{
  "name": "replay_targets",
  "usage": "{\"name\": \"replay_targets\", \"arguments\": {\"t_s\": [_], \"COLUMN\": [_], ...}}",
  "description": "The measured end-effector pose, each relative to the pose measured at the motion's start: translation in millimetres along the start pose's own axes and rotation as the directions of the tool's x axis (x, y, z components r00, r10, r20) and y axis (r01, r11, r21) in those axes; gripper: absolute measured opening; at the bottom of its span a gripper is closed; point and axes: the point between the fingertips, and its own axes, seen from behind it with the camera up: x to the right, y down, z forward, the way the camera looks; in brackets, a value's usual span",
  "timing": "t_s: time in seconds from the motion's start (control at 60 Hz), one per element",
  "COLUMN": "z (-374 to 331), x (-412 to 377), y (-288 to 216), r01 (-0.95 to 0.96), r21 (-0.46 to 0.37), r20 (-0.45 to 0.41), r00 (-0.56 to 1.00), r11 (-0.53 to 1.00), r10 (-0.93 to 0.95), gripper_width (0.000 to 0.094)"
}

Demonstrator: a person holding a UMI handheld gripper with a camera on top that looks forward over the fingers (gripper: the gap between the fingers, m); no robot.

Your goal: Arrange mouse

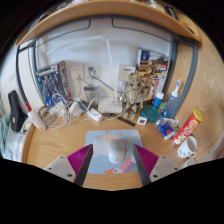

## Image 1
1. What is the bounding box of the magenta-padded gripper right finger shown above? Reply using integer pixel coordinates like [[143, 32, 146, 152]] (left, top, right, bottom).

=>
[[133, 143, 183, 187]]

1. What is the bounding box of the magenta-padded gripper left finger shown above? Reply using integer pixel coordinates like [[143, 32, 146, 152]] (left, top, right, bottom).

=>
[[44, 143, 95, 187]]

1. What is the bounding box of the grey computer mouse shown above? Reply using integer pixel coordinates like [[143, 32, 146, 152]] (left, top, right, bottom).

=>
[[107, 138, 127, 165]]

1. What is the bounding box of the light blue printed mouse pad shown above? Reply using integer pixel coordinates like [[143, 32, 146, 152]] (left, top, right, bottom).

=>
[[82, 129, 145, 175]]

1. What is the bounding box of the clear plastic cup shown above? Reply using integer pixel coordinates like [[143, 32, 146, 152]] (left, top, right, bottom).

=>
[[181, 156, 198, 169]]

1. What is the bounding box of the white mug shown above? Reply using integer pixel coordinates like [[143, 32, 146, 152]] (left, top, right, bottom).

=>
[[177, 135, 199, 159]]

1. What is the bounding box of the blue snack packet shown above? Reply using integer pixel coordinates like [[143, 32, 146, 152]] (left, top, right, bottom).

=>
[[156, 117, 181, 141]]

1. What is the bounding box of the red chips can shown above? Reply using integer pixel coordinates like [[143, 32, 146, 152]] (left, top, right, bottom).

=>
[[171, 108, 204, 147]]

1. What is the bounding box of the small white cube clock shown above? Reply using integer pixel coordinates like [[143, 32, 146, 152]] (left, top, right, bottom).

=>
[[136, 115, 148, 126]]

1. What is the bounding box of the white red-capped lotion bottle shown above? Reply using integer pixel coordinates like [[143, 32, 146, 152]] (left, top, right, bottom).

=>
[[24, 101, 47, 132]]

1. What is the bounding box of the teal round container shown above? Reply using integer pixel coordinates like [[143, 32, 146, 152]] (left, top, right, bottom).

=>
[[139, 104, 162, 124]]

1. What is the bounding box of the white grey charger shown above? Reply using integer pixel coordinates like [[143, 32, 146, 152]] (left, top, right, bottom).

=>
[[68, 100, 86, 118]]

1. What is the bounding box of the white power strip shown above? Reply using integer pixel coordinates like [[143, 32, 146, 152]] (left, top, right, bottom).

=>
[[84, 107, 104, 123]]

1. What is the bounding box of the black ruler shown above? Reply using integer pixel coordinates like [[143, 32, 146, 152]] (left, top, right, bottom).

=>
[[105, 113, 137, 128]]

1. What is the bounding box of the blue spray bottle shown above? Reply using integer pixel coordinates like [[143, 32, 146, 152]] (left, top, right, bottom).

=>
[[162, 79, 183, 119]]

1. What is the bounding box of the blue white-capped tube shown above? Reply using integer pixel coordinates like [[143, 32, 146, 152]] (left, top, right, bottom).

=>
[[152, 90, 165, 110]]

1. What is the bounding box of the teal blanket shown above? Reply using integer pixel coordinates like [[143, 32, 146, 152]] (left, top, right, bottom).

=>
[[0, 113, 13, 159]]

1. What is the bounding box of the black bag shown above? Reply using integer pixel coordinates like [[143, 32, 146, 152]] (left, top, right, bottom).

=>
[[7, 89, 28, 133]]

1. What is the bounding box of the clear drinking glass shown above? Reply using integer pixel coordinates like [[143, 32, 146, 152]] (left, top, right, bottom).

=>
[[83, 84, 100, 108]]

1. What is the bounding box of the white desk lamp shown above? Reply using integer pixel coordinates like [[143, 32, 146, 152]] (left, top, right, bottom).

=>
[[44, 34, 124, 115]]

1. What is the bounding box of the tan robot figure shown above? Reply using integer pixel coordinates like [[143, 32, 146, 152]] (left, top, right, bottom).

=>
[[120, 70, 155, 121]]

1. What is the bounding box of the blue robot model kit box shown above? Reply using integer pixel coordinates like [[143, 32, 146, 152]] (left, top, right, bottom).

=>
[[34, 60, 72, 108]]

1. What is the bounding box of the white box blue label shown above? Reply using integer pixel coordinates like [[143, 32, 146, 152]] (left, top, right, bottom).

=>
[[118, 64, 137, 83]]

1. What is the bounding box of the colourful printed box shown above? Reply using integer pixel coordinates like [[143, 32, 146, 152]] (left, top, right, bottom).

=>
[[135, 48, 171, 101]]

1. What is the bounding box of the wooden shelf unit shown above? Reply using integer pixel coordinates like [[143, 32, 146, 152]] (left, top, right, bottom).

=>
[[14, 0, 203, 48]]

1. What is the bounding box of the tangled white cable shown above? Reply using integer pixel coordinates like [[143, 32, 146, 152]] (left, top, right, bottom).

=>
[[39, 93, 88, 131]]

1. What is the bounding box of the green cable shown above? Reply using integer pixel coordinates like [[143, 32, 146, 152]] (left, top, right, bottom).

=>
[[87, 67, 118, 93]]

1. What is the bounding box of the white wall outlet plate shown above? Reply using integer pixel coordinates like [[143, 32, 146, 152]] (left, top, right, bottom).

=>
[[68, 65, 84, 81], [83, 64, 102, 80]]

